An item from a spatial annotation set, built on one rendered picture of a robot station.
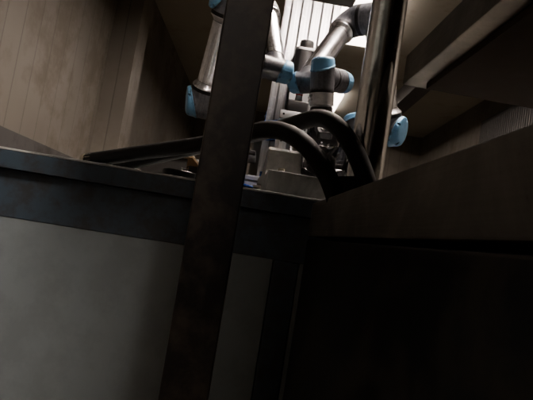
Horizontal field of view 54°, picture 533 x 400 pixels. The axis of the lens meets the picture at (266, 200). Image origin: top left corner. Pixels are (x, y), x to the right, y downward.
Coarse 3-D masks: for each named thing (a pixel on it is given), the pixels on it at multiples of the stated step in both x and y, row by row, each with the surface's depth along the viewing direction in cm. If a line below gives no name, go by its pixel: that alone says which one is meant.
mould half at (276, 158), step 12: (276, 156) 127; (288, 156) 127; (300, 156) 127; (264, 168) 132; (276, 168) 126; (288, 168) 126; (300, 168) 127; (264, 180) 123; (276, 180) 114; (288, 180) 114; (300, 180) 114; (312, 180) 114; (276, 192) 114; (288, 192) 114; (300, 192) 114; (312, 192) 114
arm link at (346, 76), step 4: (340, 72) 165; (344, 72) 168; (348, 72) 172; (340, 76) 165; (344, 76) 167; (348, 76) 169; (352, 76) 172; (340, 80) 165; (344, 80) 167; (348, 80) 169; (352, 80) 172; (340, 84) 166; (344, 84) 168; (348, 84) 170; (352, 84) 172; (336, 88) 167; (340, 88) 168; (344, 88) 170; (348, 88) 171; (336, 92) 172; (340, 92) 172; (344, 92) 173
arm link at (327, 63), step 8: (320, 56) 160; (328, 56) 160; (312, 64) 161; (320, 64) 159; (328, 64) 159; (312, 72) 161; (320, 72) 159; (328, 72) 160; (336, 72) 163; (312, 80) 161; (320, 80) 159; (328, 80) 160; (336, 80) 163; (312, 88) 161; (320, 88) 160; (328, 88) 160
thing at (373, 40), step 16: (384, 0) 87; (400, 0) 87; (384, 16) 87; (400, 16) 87; (368, 32) 89; (384, 32) 87; (400, 32) 87; (368, 48) 88; (384, 48) 86; (400, 48) 88; (368, 64) 87; (384, 64) 86; (368, 80) 87; (384, 80) 86; (368, 96) 86; (384, 96) 86; (368, 112) 86; (384, 112) 86; (368, 128) 85; (384, 128) 86; (368, 144) 85; (384, 144) 86; (384, 160) 87; (352, 176) 84
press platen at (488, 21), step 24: (480, 0) 60; (504, 0) 54; (528, 0) 53; (456, 24) 66; (480, 24) 60; (504, 24) 59; (432, 48) 73; (456, 48) 68; (408, 72) 82; (432, 72) 77
